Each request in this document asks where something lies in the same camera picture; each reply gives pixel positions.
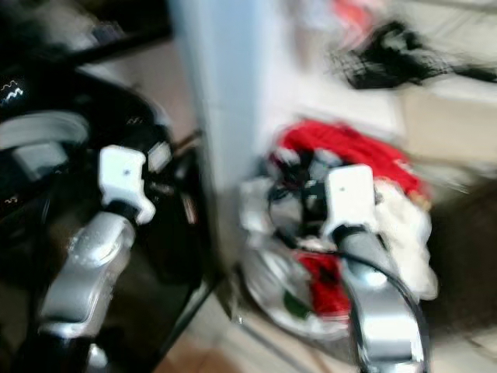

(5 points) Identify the black washing machine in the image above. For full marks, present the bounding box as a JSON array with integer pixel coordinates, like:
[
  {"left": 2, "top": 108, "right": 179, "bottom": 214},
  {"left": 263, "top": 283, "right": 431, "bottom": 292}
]
[{"left": 0, "top": 31, "right": 214, "bottom": 373}]

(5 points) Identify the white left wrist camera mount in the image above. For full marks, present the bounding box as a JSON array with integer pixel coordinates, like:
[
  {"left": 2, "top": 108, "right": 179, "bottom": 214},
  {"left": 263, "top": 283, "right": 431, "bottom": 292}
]
[{"left": 97, "top": 145, "right": 156, "bottom": 225}]

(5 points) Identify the silver laundry basket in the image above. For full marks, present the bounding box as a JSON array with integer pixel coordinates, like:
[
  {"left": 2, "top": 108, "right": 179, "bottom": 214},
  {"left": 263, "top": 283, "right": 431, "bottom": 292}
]
[{"left": 237, "top": 179, "right": 358, "bottom": 339}]

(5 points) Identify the white cloth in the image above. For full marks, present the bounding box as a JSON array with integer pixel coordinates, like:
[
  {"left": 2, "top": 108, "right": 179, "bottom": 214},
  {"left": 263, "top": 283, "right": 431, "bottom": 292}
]
[{"left": 373, "top": 186, "right": 440, "bottom": 300}]

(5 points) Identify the white cabinet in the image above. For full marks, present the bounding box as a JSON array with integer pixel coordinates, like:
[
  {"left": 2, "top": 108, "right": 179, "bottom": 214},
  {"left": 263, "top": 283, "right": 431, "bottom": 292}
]
[{"left": 171, "top": 0, "right": 280, "bottom": 273}]

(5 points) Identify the red knitted garment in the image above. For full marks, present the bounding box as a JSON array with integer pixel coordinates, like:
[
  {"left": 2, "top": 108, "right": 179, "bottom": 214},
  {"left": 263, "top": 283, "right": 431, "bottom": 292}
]
[{"left": 276, "top": 119, "right": 432, "bottom": 207}]

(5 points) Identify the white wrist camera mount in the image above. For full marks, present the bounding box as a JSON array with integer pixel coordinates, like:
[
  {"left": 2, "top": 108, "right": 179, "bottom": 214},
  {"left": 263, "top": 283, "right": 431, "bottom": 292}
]
[
  {"left": 97, "top": 145, "right": 156, "bottom": 225},
  {"left": 322, "top": 163, "right": 377, "bottom": 240}
]

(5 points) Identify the small red item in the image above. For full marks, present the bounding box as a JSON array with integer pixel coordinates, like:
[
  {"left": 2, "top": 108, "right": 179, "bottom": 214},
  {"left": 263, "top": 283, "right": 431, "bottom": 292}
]
[{"left": 334, "top": 0, "right": 385, "bottom": 36}]

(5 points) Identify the red printed cloth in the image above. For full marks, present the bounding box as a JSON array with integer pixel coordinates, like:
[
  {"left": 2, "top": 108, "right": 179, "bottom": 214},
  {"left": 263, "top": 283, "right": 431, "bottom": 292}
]
[{"left": 295, "top": 250, "right": 354, "bottom": 319}]

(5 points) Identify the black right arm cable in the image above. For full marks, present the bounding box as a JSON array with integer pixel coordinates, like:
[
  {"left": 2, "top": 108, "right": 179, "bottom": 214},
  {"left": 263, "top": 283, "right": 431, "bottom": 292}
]
[{"left": 268, "top": 186, "right": 432, "bottom": 343}]

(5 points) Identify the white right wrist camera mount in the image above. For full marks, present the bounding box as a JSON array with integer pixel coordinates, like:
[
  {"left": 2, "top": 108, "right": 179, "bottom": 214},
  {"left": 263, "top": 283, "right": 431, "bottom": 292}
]
[{"left": 322, "top": 163, "right": 377, "bottom": 240}]

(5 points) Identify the black wire basket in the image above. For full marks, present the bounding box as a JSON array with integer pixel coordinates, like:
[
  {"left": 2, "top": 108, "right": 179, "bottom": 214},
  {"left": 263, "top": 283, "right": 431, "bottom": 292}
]
[{"left": 330, "top": 22, "right": 497, "bottom": 90}]

